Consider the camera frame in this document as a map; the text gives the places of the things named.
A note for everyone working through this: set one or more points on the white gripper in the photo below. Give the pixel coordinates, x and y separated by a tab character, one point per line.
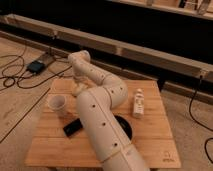
78	78

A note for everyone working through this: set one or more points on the white sponge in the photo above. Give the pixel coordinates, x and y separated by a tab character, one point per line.
78	89

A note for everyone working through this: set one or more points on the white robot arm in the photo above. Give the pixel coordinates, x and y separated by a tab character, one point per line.
112	146

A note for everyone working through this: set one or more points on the black ceramic bowl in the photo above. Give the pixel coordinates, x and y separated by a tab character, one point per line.
125	126

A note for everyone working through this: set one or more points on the white paper cup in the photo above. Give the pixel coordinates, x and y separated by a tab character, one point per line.
57	104

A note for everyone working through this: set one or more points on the blue power box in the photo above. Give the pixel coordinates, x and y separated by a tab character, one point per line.
35	67

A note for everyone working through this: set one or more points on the black rectangular box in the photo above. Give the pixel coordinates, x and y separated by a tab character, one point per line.
72	127

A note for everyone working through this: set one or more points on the white bottle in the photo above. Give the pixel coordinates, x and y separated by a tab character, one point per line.
138	107

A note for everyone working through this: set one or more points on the wooden table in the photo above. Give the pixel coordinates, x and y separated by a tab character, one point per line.
152	134

